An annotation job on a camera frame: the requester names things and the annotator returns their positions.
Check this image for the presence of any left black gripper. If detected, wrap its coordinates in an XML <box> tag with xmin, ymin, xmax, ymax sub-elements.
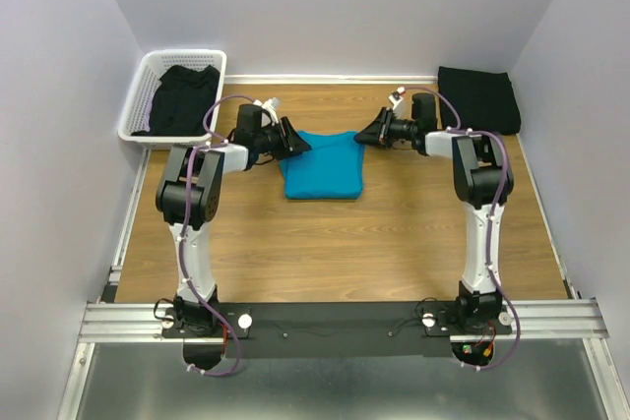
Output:
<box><xmin>254</xmin><ymin>116</ymin><xmax>311</xmax><ymax>161</ymax></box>

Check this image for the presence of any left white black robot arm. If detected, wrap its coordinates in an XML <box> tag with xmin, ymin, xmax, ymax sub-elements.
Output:
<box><xmin>156</xmin><ymin>97</ymin><xmax>311</xmax><ymax>336</ymax></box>

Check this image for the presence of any aluminium frame rail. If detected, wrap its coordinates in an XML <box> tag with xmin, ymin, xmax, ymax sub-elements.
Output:
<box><xmin>60</xmin><ymin>142</ymin><xmax>629</xmax><ymax>419</ymax></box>

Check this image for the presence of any black t-shirt in basket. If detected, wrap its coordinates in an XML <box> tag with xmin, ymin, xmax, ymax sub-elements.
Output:
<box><xmin>133</xmin><ymin>65</ymin><xmax>221</xmax><ymax>137</ymax></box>

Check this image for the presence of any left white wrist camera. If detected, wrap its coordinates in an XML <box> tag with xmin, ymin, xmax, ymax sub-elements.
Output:
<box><xmin>253</xmin><ymin>97</ymin><xmax>281</xmax><ymax>127</ymax></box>

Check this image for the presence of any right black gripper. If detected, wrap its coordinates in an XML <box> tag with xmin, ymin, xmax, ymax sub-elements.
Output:
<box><xmin>352</xmin><ymin>107</ymin><xmax>416</xmax><ymax>150</ymax></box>

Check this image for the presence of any blue t-shirt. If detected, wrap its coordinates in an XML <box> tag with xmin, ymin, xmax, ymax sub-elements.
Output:
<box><xmin>280</xmin><ymin>131</ymin><xmax>365</xmax><ymax>201</ymax></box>

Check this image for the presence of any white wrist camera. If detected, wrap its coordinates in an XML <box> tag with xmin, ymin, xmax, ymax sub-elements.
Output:
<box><xmin>388</xmin><ymin>87</ymin><xmax>407</xmax><ymax>119</ymax></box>
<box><xmin>253</xmin><ymin>97</ymin><xmax>281</xmax><ymax>127</ymax></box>

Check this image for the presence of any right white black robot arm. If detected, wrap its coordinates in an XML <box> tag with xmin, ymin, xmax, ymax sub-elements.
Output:
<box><xmin>354</xmin><ymin>87</ymin><xmax>514</xmax><ymax>333</ymax></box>

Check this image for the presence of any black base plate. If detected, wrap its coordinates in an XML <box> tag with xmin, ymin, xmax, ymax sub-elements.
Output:
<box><xmin>155</xmin><ymin>298</ymin><xmax>513</xmax><ymax>367</ymax></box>

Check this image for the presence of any folded black t-shirt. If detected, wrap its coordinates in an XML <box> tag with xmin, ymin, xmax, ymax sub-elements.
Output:
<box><xmin>437</xmin><ymin>66</ymin><xmax>522</xmax><ymax>135</ymax></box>

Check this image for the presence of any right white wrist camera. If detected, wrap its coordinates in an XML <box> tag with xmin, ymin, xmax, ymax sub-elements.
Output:
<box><xmin>388</xmin><ymin>87</ymin><xmax>407</xmax><ymax>119</ymax></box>

